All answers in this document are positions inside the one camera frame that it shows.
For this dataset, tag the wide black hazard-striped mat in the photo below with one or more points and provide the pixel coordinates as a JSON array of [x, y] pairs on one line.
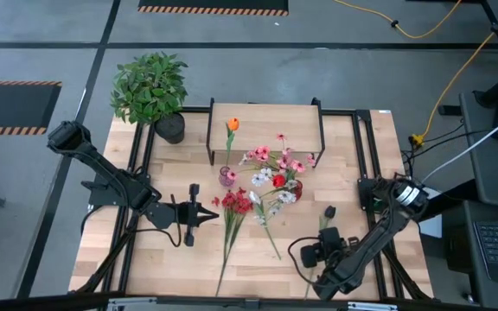
[[11, 105]]

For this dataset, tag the red glass vase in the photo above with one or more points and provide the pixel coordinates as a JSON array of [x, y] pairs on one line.
[[298, 193]]

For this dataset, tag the dark grey side desk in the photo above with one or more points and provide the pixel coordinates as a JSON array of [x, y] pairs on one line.
[[491, 181]]

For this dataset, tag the black aluminium table frame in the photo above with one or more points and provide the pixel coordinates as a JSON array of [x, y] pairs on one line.
[[340, 112]]

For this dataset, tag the red artificial flower bunch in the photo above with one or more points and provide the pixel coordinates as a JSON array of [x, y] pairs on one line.
[[234, 202]]

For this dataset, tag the green potted plant black pot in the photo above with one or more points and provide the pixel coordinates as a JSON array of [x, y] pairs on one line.
[[149, 90]]

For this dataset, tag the orange artificial tulip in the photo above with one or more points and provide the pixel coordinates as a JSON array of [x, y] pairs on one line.
[[233, 124]]

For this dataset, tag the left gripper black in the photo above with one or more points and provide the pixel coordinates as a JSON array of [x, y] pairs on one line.
[[167, 215]]

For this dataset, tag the pink glass vase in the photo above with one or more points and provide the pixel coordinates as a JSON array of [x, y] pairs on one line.
[[224, 179]]

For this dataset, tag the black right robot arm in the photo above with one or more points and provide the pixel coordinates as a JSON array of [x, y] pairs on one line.
[[378, 242]]

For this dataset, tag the white paper sheet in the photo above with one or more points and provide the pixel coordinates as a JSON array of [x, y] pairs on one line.
[[434, 226]]

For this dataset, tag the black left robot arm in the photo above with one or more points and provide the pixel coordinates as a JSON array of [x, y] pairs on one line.
[[102, 173]]

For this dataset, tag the white artificial tulip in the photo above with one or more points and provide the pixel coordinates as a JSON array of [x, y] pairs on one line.
[[253, 197]]

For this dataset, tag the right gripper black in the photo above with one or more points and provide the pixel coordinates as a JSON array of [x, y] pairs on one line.
[[329, 242]]

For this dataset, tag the black crossbar silver brackets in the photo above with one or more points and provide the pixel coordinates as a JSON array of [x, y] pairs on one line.
[[37, 302]]

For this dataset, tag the red artificial tulip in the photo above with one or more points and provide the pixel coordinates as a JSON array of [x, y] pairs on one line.
[[278, 180]]

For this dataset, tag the white artificial flower bunch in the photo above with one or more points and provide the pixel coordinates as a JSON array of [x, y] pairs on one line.
[[259, 178]]

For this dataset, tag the wooden shelf black metal legs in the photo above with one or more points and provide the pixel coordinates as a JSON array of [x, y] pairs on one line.
[[266, 118]]

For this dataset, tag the dark desk with keyboard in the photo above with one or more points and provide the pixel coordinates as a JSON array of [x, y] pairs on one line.
[[461, 259]]

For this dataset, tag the long black hazard-striped mat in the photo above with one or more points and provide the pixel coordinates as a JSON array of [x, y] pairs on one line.
[[210, 3]]

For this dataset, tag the pink artificial flower bunch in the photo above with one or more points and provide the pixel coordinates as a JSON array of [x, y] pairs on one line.
[[297, 166]]

